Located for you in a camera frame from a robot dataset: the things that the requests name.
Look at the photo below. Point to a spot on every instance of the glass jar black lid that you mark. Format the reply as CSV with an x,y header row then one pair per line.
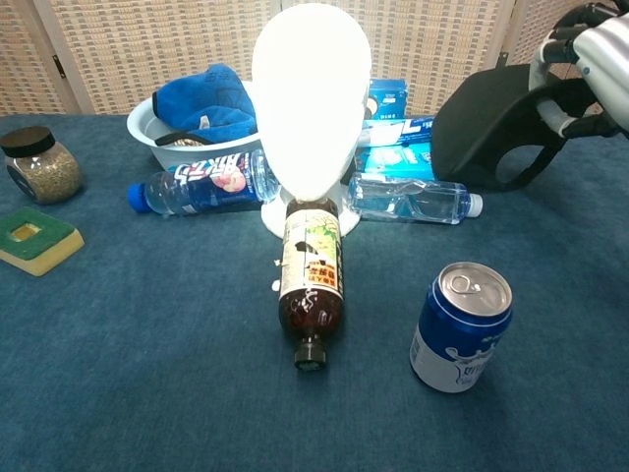
x,y
44,169

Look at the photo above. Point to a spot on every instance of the green yellow sponge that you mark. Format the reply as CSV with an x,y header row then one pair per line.
x,y
39,243

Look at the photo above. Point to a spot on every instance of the clear crushed water bottle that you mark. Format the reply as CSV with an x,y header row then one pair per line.
x,y
417,199

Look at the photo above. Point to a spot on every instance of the blue label water bottle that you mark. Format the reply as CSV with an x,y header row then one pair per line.
x,y
206,184

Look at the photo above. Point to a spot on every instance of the blue tablecloth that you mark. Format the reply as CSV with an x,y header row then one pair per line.
x,y
147,369

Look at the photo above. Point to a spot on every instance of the blue white toothpaste tube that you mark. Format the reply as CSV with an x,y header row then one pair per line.
x,y
398,130

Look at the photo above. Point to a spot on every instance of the black rimmed scrubber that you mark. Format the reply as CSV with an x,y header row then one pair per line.
x,y
184,140

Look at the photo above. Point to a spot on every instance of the woven folding screen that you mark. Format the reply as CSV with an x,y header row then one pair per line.
x,y
147,44

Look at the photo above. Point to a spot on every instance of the blue cloth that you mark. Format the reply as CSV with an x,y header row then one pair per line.
x,y
196,105

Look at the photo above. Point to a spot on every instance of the white plastic basin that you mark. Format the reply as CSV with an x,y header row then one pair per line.
x,y
147,130

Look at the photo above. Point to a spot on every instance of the brown tea bottle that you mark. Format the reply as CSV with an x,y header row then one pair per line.
x,y
312,275

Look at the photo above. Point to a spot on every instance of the dark baseball cap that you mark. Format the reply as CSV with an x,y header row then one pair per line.
x,y
476,123

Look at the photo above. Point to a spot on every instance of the small blue carton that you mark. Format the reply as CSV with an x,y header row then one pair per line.
x,y
388,98

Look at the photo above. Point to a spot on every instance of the light blue toothpaste box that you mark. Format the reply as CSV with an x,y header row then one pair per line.
x,y
393,161

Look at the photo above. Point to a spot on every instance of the black screen hinge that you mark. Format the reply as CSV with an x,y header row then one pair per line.
x,y
59,66
501,59

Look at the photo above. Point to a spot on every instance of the blue white drink can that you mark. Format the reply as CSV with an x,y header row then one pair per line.
x,y
457,339

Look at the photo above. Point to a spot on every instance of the white mannequin head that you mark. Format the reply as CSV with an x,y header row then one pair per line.
x,y
309,98

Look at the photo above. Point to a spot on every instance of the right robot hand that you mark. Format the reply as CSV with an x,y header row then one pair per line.
x,y
602,69

